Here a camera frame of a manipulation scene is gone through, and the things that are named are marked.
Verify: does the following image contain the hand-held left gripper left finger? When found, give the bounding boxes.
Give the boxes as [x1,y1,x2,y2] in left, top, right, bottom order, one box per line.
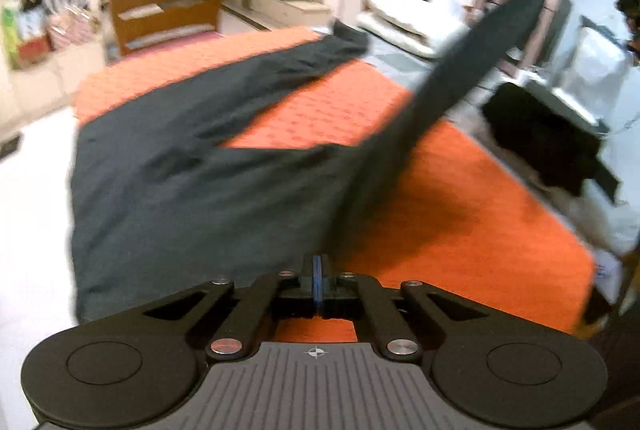
[142,255,318,363]

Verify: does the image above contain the orange flower-print mat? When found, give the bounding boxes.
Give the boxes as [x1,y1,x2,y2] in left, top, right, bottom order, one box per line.
[72,27,598,343]

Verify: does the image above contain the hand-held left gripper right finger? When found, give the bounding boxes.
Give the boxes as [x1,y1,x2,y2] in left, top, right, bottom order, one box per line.
[318,255,493,363]

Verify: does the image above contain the cluttered storage shelf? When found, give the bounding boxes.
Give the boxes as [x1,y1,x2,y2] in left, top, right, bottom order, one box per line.
[0,0,106,73]

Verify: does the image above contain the low wooden cabinet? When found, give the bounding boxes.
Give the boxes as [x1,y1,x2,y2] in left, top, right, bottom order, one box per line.
[222,0,333,28]

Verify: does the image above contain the black clothes pile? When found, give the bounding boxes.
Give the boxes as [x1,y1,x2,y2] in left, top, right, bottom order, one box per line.
[480,82,621,203]

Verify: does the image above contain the wooden chair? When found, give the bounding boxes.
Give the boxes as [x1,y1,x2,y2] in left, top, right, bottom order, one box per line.
[107,0,225,58]

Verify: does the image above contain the white folded duvet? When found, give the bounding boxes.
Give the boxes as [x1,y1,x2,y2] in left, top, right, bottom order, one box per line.
[357,0,471,58]

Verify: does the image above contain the dark grey pants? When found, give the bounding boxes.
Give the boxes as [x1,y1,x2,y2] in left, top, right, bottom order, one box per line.
[67,0,558,326]

